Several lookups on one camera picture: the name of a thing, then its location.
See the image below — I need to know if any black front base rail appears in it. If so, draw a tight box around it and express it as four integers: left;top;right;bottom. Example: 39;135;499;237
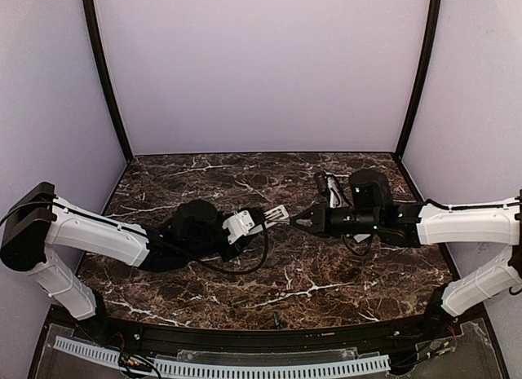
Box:
33;305;498;363

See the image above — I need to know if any black left corner post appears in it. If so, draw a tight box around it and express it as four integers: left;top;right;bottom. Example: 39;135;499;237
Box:
82;0;134;164

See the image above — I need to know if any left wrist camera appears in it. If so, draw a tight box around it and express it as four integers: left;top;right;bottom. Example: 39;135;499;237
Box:
222;209;264;245

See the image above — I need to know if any white left cable duct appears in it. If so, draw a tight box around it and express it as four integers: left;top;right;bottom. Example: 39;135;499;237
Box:
53;336;120;368

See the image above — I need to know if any black right corner post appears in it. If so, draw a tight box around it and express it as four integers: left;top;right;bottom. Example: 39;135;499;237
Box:
395;0;442;160

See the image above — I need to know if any black corner post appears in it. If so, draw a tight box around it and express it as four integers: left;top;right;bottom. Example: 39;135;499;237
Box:
395;0;442;160
82;0;134;164

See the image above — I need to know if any white right cable duct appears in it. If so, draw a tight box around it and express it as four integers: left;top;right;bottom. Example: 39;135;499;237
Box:
154;355;391;379

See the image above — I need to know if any white remote control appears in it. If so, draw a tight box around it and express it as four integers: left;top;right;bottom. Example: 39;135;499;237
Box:
256;205;290;228

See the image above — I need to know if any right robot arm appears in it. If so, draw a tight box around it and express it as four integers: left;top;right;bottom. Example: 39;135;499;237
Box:
290;169;521;323

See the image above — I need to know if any white cable duct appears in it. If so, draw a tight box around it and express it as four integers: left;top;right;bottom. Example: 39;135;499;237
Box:
154;355;391;379
53;336;120;368

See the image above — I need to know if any white battery cover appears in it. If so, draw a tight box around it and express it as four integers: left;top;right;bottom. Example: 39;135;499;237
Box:
353;234;369;243

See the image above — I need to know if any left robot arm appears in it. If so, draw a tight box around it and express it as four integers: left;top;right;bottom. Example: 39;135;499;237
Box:
1;182;265;321

